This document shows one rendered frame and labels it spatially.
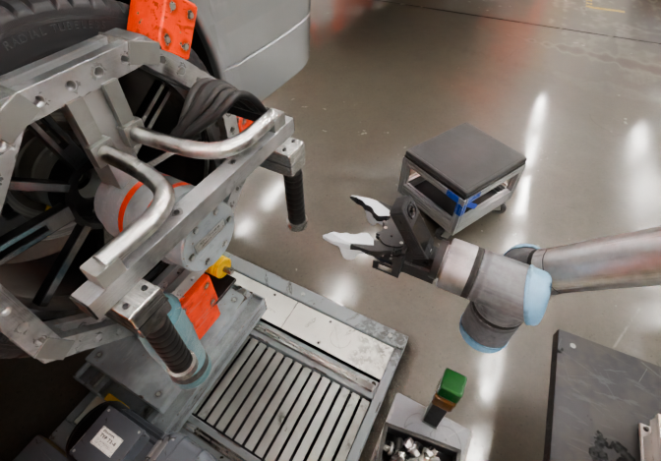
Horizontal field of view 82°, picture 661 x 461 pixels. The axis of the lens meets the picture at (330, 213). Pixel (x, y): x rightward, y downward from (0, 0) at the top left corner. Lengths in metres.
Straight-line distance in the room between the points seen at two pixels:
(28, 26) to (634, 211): 2.35
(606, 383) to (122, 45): 1.33
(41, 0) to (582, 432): 1.37
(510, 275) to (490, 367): 0.92
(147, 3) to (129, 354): 0.98
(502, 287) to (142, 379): 1.02
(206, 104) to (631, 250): 0.69
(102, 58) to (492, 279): 0.65
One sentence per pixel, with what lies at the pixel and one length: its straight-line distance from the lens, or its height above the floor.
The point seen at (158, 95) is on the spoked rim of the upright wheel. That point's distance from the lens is 0.86.
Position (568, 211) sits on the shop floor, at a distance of 2.20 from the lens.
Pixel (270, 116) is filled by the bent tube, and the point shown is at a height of 1.01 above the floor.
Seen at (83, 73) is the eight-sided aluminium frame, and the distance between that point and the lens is 0.64.
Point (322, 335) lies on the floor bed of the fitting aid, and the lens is 1.41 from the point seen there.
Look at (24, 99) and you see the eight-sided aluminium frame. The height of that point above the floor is 1.11.
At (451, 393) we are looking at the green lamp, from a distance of 0.76.
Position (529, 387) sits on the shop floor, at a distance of 1.58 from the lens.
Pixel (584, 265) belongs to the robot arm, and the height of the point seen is 0.83.
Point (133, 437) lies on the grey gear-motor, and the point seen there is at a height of 0.43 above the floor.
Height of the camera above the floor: 1.35
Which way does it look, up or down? 46 degrees down
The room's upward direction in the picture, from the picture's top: straight up
